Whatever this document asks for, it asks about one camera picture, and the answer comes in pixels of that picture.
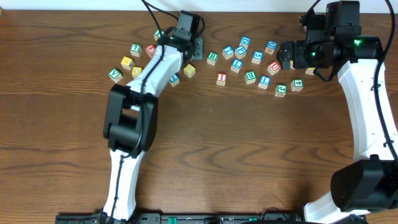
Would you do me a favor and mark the green block R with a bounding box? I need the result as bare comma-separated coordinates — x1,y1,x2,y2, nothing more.
207,52,218,65

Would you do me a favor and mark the yellow block C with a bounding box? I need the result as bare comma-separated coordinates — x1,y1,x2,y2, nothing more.
183,63,196,78

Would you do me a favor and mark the yellow block O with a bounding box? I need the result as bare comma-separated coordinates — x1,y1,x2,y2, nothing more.
131,67,142,79

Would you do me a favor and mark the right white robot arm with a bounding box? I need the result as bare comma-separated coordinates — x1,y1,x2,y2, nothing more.
277,35,397,223

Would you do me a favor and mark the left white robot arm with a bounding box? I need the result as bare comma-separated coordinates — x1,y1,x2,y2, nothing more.
99,27,203,223

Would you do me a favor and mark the red block U right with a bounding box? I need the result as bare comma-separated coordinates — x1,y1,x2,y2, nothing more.
267,61,281,75

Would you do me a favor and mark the blue block D right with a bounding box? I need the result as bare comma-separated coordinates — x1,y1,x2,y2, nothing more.
265,40,277,55

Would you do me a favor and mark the blue block d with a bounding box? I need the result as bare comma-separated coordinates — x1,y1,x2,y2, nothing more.
265,40,277,55
239,36,251,49

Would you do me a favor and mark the green block 4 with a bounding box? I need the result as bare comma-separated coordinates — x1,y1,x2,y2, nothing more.
290,79,303,91

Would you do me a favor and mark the blue block T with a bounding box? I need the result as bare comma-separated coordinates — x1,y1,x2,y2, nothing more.
169,73,180,86

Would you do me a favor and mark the blue block 2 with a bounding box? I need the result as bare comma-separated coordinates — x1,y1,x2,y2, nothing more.
223,45,234,60

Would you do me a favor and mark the green block J top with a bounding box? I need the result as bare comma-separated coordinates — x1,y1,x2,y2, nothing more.
154,30,164,41

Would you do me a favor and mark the green block j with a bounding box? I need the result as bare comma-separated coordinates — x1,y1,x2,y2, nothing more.
154,30,164,41
275,84,287,97

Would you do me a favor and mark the red block I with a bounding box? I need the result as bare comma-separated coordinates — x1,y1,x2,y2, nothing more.
216,73,228,86

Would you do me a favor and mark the red block E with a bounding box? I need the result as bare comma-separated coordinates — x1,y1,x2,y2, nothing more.
145,45,156,58

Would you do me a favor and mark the green block J lower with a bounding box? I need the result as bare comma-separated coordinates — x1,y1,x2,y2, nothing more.
275,84,287,97

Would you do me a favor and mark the blue block 5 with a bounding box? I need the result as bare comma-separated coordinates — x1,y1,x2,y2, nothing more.
251,50,264,65

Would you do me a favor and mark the blue block L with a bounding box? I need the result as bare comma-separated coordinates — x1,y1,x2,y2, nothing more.
258,75,271,90

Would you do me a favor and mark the blue block P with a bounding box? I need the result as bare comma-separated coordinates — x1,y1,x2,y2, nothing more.
234,45,247,59

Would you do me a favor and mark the blue block D upper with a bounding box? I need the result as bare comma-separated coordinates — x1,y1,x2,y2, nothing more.
239,36,251,49

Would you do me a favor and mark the green block 7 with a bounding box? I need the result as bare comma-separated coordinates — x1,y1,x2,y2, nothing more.
130,44,142,57

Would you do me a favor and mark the green block B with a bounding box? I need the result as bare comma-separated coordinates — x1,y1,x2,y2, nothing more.
244,71,257,84

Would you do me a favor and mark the yellow block A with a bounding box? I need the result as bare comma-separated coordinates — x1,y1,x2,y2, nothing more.
121,56,134,70

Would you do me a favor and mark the green block V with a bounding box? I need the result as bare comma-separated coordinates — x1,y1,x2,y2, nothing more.
108,68,123,83

